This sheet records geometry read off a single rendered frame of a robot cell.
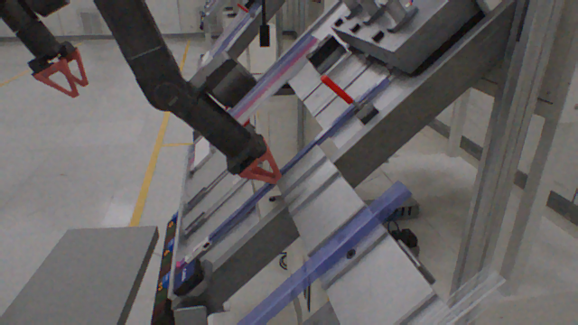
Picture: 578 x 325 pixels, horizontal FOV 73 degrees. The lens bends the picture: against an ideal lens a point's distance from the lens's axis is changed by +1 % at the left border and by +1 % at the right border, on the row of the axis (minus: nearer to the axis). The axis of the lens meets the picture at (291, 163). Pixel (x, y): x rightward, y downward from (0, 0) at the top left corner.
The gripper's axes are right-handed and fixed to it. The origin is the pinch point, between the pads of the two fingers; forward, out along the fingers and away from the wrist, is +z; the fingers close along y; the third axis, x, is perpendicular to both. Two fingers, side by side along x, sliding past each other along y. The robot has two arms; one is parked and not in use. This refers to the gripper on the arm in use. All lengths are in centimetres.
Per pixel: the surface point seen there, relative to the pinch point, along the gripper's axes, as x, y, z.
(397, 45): -28.6, -5.2, -4.8
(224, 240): 14.5, -2.5, 0.9
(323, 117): -13.0, 7.1, 1.1
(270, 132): 18, 135, 44
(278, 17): -30, 206, 18
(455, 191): -25, 33, 62
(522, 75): -37.3, -13.7, 7.6
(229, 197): 12.3, 9.9, 0.9
